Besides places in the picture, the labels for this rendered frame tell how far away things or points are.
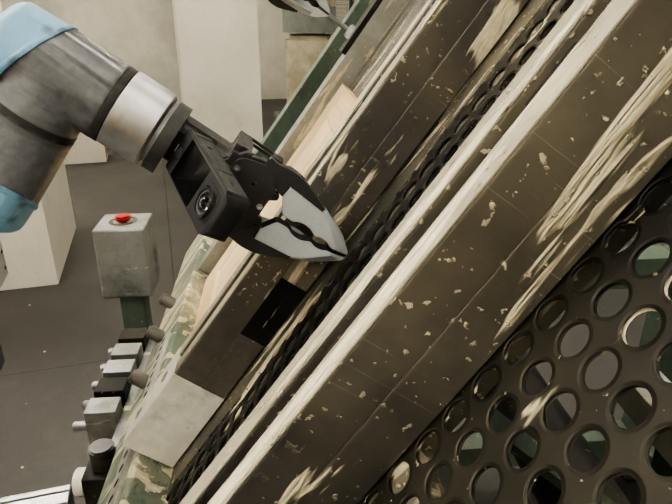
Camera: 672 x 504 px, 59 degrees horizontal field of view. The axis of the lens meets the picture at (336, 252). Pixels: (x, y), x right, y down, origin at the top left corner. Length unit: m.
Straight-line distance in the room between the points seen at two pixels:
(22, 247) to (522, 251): 3.30
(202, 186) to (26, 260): 3.06
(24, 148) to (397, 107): 0.35
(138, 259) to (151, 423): 0.78
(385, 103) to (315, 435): 0.37
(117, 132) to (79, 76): 0.05
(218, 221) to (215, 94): 4.31
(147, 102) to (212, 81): 4.21
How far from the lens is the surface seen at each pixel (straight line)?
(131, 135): 0.56
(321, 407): 0.35
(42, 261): 3.53
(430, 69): 0.63
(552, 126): 0.31
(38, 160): 0.59
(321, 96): 1.19
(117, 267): 1.54
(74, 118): 0.58
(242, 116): 4.83
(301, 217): 0.58
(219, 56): 4.75
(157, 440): 0.81
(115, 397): 1.19
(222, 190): 0.48
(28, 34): 0.58
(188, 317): 1.13
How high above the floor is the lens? 1.44
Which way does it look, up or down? 23 degrees down
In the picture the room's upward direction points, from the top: straight up
